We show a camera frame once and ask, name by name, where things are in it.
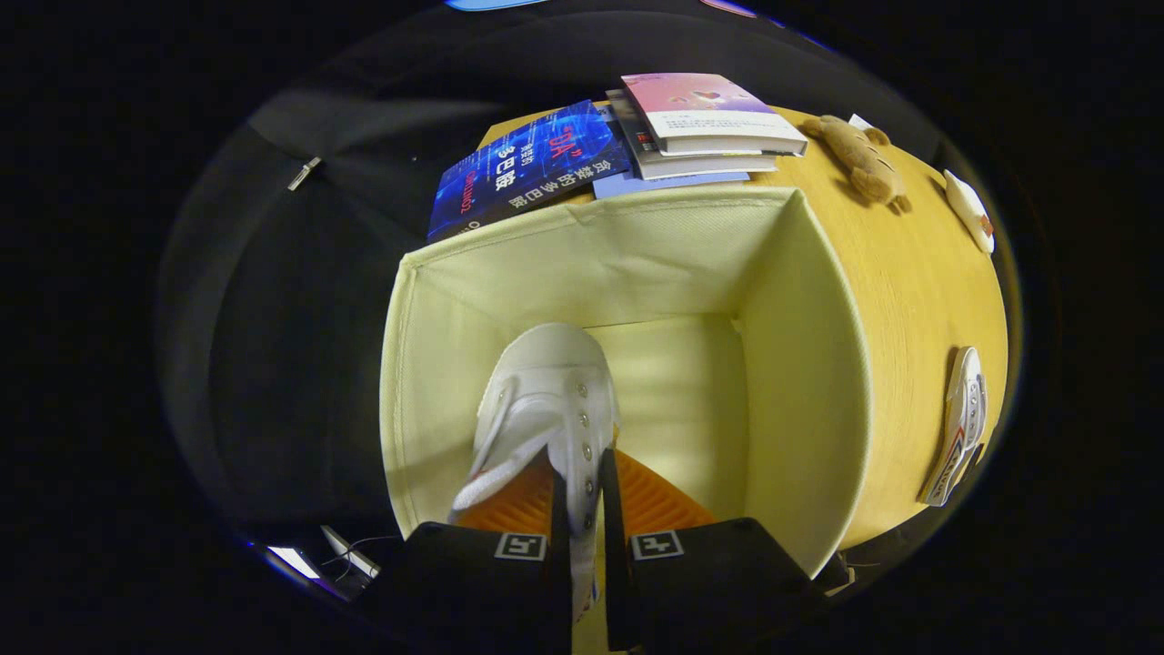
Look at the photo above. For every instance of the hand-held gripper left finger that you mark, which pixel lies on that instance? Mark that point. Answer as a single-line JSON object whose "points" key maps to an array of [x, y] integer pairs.
{"points": [[509, 591]]}

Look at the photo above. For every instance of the grey book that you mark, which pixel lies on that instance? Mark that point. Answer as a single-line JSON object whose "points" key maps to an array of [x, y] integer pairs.
{"points": [[673, 166]]}

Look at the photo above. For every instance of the brown plush toy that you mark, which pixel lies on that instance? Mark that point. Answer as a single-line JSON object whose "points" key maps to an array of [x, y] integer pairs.
{"points": [[859, 159]]}

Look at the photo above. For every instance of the black backdrop cloth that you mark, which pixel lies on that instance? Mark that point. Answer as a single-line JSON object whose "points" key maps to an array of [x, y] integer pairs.
{"points": [[318, 273]]}

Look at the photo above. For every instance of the cream fabric storage box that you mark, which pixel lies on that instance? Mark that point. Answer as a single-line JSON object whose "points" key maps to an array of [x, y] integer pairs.
{"points": [[800, 364]]}

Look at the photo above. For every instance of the light blue book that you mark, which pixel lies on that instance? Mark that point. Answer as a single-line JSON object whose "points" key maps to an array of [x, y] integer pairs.
{"points": [[637, 185]]}

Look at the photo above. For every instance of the dark blue book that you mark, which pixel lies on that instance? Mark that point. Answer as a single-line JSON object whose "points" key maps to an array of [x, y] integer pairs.
{"points": [[527, 164]]}

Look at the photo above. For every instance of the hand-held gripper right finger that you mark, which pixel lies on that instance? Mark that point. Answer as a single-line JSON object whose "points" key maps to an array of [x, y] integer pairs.
{"points": [[691, 582]]}

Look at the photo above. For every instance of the silver metal clip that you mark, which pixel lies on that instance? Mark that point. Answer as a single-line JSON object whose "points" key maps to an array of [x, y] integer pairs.
{"points": [[305, 174]]}

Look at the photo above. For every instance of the white canvas shoe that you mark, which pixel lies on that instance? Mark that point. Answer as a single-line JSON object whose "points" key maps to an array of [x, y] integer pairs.
{"points": [[964, 409], [546, 382]]}

